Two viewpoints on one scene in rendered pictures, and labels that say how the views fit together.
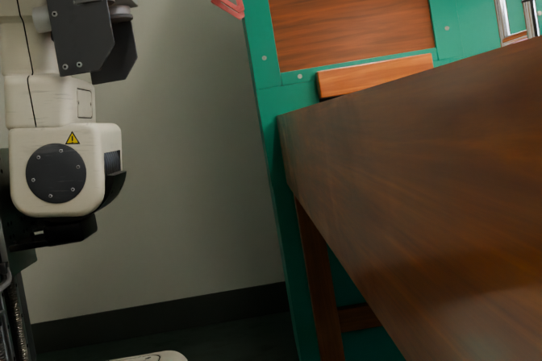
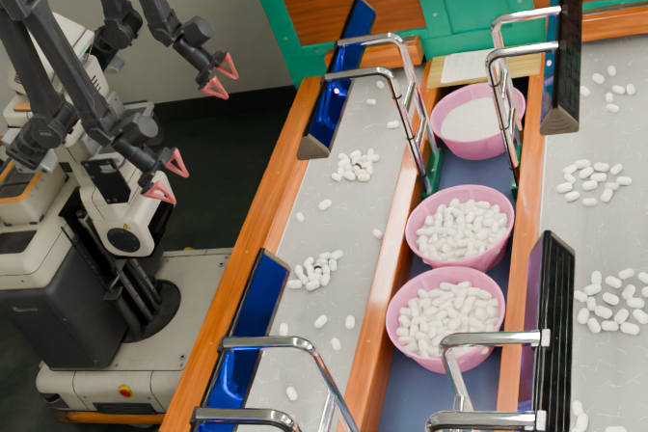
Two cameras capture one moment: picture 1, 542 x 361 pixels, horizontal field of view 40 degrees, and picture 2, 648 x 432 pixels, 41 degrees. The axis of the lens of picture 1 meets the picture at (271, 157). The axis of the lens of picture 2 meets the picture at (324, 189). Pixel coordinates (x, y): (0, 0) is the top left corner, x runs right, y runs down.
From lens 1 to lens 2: 1.91 m
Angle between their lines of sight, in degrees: 44
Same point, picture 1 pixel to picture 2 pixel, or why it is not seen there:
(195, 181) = not seen: outside the picture
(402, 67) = (392, 56)
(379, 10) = not seen: outside the picture
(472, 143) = not seen: outside the picture
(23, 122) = (97, 217)
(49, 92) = (105, 205)
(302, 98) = (321, 66)
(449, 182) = not seen: outside the picture
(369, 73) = (365, 60)
